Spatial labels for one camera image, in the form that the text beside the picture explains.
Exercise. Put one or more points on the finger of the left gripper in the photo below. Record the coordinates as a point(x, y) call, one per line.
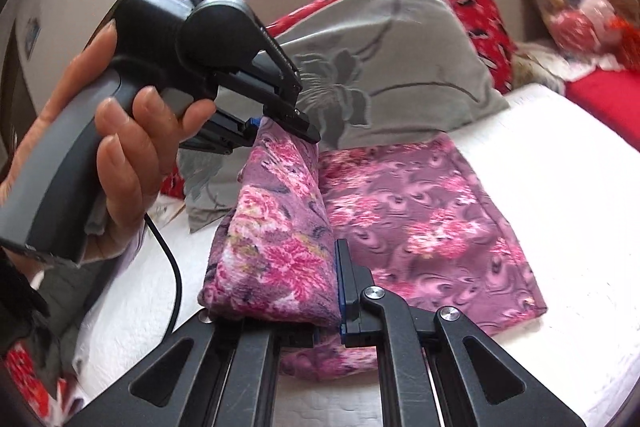
point(222, 134)
point(274, 84)

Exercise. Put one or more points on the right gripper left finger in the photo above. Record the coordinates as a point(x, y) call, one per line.
point(298, 336)

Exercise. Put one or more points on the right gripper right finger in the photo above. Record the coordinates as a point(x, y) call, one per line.
point(358, 325)

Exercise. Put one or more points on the purple pink floral garment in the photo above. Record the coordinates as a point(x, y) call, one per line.
point(416, 215)

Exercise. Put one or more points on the person's left hand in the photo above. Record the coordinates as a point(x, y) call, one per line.
point(137, 150)

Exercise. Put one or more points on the grey floral pillow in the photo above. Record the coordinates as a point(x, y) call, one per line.
point(390, 71)

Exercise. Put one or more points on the white quilted bed cover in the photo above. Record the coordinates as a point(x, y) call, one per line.
point(569, 187)

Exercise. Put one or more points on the red blanket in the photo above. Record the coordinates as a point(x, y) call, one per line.
point(613, 97)

